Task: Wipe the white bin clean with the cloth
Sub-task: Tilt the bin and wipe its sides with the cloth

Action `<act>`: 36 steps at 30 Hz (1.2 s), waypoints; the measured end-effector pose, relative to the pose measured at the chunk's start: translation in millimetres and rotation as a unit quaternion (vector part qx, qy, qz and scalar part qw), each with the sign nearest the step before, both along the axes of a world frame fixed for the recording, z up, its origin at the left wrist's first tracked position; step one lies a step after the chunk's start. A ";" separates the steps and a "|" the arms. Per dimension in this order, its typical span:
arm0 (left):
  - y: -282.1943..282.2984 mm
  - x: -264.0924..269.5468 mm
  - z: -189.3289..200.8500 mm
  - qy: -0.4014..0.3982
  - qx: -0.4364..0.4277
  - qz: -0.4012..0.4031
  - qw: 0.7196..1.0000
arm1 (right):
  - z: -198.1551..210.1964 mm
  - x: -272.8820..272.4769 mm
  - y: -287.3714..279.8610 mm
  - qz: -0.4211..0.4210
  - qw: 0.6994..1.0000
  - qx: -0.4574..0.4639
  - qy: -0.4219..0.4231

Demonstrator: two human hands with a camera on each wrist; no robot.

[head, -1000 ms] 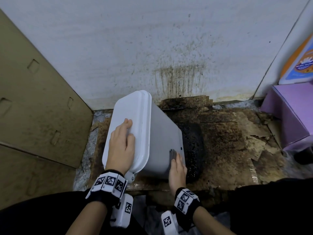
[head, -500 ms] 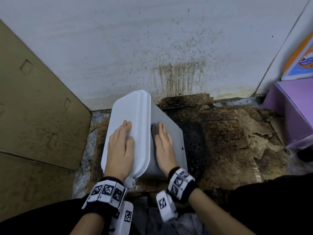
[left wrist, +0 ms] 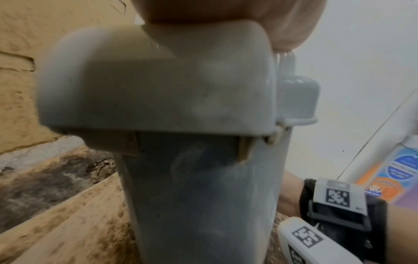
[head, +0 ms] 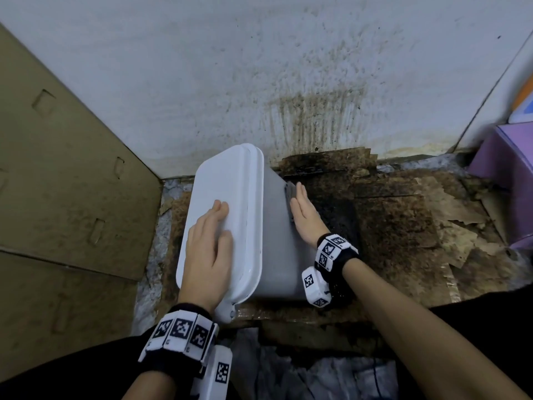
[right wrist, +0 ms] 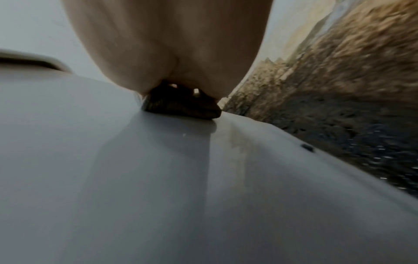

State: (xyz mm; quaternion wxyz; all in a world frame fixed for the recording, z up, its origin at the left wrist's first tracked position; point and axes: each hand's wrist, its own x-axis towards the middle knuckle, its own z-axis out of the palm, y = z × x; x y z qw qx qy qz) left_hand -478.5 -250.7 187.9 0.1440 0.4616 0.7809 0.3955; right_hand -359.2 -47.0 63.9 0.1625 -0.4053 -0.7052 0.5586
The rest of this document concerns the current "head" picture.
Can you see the person's black clothing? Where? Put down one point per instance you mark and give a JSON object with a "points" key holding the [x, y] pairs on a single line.
{"points": [[487, 329]]}

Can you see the person's right forearm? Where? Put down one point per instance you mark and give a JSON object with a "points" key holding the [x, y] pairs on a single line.
{"points": [[416, 329]]}

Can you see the person's left hand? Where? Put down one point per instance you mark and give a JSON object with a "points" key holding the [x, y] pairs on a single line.
{"points": [[206, 266]]}

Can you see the person's right hand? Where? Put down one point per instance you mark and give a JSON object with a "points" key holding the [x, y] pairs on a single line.
{"points": [[308, 216]]}

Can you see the white bottle blue orange label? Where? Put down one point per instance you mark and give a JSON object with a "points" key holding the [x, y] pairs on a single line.
{"points": [[522, 104]]}

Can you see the brown cardboard panel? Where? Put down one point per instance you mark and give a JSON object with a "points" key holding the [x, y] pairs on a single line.
{"points": [[62, 204]]}

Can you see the white lidded trash bin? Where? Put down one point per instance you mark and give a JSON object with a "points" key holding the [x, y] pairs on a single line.
{"points": [[250, 229]]}

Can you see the person's left forearm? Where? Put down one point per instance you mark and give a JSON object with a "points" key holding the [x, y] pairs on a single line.
{"points": [[152, 387]]}

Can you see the stained brown cardboard sheet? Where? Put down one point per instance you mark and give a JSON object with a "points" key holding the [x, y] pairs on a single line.
{"points": [[395, 229]]}

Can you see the purple cardboard display box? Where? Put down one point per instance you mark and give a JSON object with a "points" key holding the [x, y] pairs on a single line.
{"points": [[508, 174]]}

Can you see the left wrist marker band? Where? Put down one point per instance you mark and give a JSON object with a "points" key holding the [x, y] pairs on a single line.
{"points": [[187, 341]]}

